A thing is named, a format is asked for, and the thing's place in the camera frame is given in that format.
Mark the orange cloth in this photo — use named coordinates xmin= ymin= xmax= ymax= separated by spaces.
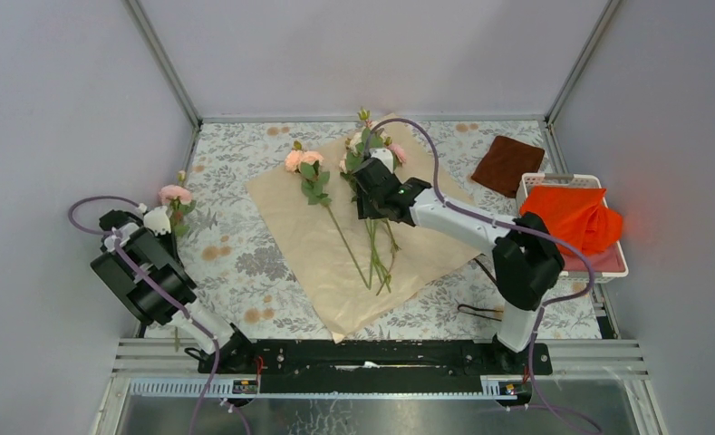
xmin=519 ymin=185 xmax=623 ymax=256

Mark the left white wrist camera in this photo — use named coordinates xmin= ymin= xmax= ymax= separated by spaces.
xmin=136 ymin=203 xmax=172 ymax=236

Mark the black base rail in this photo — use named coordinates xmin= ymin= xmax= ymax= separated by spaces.
xmin=185 ymin=340 xmax=554 ymax=394

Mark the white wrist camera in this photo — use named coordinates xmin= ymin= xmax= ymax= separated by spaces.
xmin=370 ymin=148 xmax=395 ymax=173
xmin=136 ymin=203 xmax=172 ymax=236

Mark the pale pink fake flower stem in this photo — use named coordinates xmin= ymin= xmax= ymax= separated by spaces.
xmin=284 ymin=140 xmax=372 ymax=289

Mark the pink fake rose spray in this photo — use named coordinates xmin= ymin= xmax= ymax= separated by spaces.
xmin=339 ymin=127 xmax=407 ymax=295

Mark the brown towel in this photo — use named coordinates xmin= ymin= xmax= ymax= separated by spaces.
xmin=471 ymin=136 xmax=545 ymax=198

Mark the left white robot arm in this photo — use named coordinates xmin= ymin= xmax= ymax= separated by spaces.
xmin=91 ymin=210 xmax=257 ymax=374

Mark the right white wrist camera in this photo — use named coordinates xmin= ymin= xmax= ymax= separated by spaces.
xmin=370 ymin=148 xmax=395 ymax=173

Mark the floral patterned table mat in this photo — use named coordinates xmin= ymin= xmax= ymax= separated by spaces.
xmin=179 ymin=120 xmax=602 ymax=340

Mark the pink cloth in basket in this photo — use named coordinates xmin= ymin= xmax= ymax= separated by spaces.
xmin=562 ymin=243 xmax=626 ymax=273

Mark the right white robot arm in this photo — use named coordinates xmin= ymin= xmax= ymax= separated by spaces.
xmin=353 ymin=158 xmax=565 ymax=373

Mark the large pink fake rose stem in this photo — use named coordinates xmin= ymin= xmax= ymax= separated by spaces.
xmin=158 ymin=170 xmax=196 ymax=237

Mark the peach wrapping paper sheet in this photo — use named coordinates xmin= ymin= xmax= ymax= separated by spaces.
xmin=246 ymin=132 xmax=485 ymax=341

